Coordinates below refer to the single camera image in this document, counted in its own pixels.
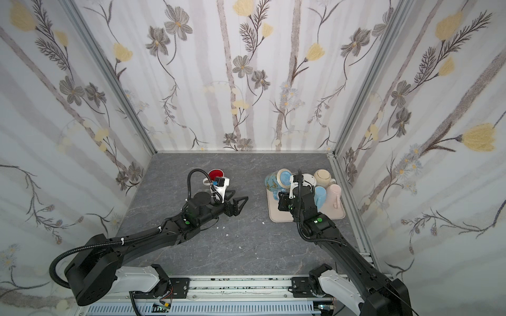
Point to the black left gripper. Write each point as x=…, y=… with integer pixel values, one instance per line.
x=234, y=210

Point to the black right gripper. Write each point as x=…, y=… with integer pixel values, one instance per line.
x=284, y=201

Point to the beige plastic tray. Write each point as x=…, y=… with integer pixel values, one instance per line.
x=280, y=217

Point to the white mug red inside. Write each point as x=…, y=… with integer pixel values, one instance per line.
x=213, y=174

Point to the blue glass patterned mug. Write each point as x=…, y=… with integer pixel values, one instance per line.
x=278, y=181

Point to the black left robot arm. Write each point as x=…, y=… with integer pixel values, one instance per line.
x=90, y=271

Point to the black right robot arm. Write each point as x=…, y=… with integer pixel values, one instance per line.
x=368, y=291

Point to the light blue mug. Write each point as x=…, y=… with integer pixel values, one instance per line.
x=320, y=196

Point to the pink mug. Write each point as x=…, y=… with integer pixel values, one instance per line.
x=333, y=197

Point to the cream round mug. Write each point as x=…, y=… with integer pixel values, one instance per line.
x=324, y=178

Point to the left corner aluminium profile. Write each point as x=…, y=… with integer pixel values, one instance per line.
x=73, y=14

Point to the corner aluminium profile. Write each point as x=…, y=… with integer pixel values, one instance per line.
x=392, y=31
x=73, y=14

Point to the right corner aluminium profile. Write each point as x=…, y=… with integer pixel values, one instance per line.
x=392, y=31

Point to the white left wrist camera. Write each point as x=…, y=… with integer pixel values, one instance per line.
x=218, y=188

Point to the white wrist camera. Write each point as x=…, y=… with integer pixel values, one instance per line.
x=218, y=188
x=294, y=183

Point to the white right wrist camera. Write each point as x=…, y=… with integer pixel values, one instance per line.
x=294, y=183

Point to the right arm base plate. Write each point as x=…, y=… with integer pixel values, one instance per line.
x=302, y=287

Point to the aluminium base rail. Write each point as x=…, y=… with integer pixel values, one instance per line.
x=149, y=283

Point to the white vented cable duct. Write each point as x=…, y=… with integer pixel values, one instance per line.
x=229, y=308

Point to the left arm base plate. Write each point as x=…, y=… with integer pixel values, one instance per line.
x=178, y=288

